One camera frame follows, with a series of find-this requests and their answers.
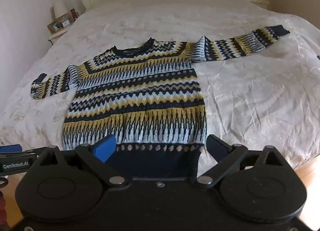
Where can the wooden picture frame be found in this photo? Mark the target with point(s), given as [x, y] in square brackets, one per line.
[53, 27]

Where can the white bedspread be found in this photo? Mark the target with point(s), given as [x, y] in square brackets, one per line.
[237, 96]

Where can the red book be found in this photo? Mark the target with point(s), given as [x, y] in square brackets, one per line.
[73, 13]

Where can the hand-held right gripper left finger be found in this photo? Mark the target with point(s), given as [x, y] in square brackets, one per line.
[105, 149]

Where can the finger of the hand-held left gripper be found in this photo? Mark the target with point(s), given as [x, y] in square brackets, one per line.
[10, 148]

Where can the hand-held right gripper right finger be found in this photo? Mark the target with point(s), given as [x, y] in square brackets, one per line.
[217, 146]

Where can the patterned knit sweater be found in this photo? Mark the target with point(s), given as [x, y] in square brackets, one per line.
[137, 90]

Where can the white table lamp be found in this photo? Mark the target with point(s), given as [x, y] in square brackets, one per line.
[60, 9]

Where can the cream nightstand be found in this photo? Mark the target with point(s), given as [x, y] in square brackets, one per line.
[56, 36]
[260, 2]

